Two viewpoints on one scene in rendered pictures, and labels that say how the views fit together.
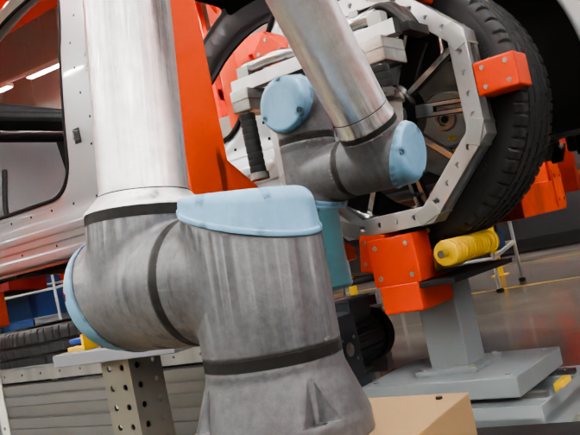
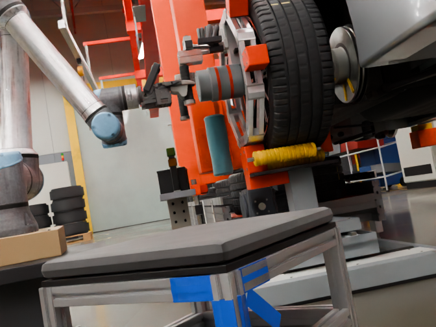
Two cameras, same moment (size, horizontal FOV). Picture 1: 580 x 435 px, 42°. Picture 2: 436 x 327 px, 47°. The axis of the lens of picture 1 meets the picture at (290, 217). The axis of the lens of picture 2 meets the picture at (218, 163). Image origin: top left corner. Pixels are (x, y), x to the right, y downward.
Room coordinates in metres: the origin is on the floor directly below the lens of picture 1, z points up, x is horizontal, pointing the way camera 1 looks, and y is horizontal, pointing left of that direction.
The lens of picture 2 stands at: (0.20, -1.62, 0.39)
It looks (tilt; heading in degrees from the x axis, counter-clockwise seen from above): 4 degrees up; 46
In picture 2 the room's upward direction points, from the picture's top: 10 degrees counter-clockwise
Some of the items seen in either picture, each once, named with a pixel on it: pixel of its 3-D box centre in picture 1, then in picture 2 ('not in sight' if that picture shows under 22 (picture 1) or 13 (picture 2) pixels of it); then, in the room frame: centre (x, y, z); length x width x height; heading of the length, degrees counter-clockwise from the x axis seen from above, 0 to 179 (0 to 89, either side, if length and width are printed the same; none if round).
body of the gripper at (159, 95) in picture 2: not in sight; (155, 95); (1.35, -0.16, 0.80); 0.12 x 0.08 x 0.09; 144
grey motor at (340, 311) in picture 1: (354, 363); (288, 213); (2.07, -0.09, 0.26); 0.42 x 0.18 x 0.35; 144
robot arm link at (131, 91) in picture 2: not in sight; (132, 96); (1.28, -0.11, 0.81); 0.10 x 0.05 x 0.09; 54
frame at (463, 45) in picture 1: (370, 116); (239, 80); (1.74, -0.23, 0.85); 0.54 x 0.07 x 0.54; 54
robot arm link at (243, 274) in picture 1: (251, 266); (0, 178); (0.83, 0.05, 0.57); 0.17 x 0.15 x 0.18; 51
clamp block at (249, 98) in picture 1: (252, 100); (185, 80); (1.68, 0.03, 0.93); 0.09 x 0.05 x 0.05; 144
